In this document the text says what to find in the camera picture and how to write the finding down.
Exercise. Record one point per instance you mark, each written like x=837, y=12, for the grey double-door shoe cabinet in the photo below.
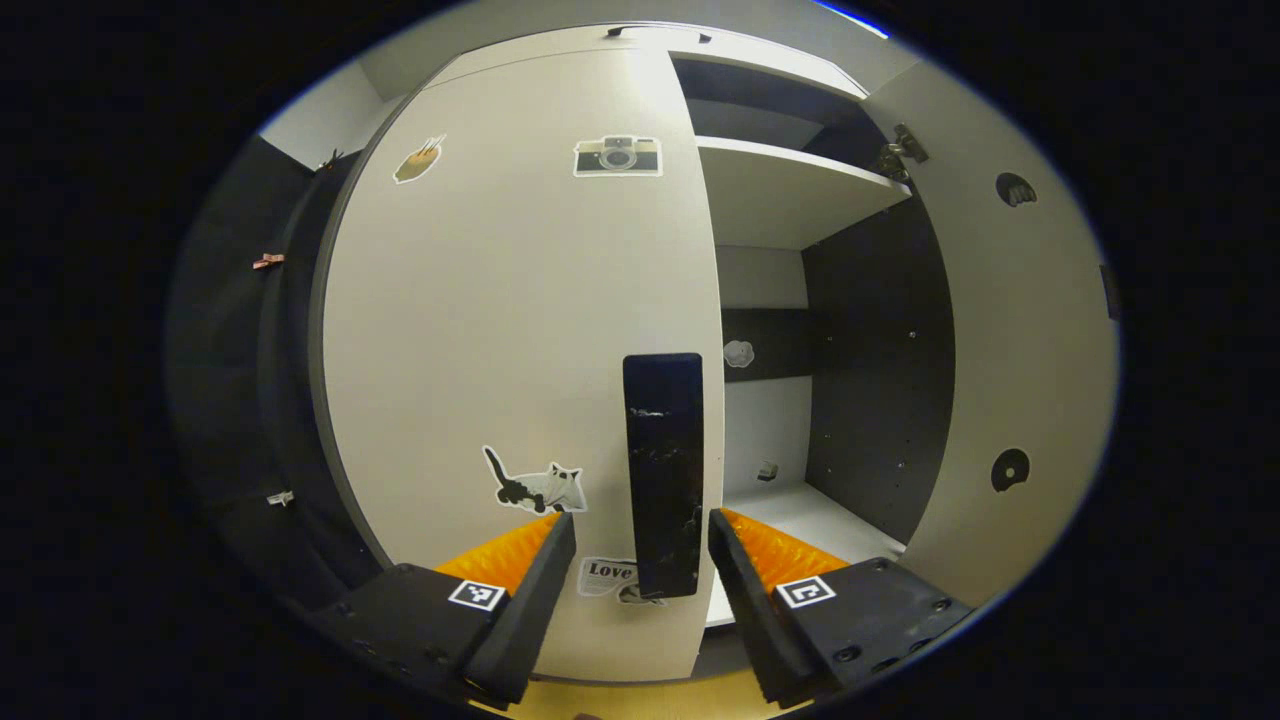
x=870, y=400

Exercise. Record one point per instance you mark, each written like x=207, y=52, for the grey cabinet shelf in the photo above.
x=790, y=190

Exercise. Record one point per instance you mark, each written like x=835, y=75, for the shoe cabinet door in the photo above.
x=500, y=320
x=1030, y=350

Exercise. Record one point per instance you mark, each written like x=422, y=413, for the white clip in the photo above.
x=280, y=497

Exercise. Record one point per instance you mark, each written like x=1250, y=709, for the metal door hinge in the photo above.
x=905, y=150

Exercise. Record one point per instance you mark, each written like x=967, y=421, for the grey cabinet drawer front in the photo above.
x=780, y=65

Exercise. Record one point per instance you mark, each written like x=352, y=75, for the pink clip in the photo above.
x=267, y=261

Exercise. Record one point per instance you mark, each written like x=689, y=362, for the black binder clip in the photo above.
x=330, y=159

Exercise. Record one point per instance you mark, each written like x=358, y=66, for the black backdrop cloth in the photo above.
x=220, y=400

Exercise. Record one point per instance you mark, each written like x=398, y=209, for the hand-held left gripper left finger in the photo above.
x=525, y=620

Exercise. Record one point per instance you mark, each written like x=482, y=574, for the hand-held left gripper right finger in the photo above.
x=755, y=620

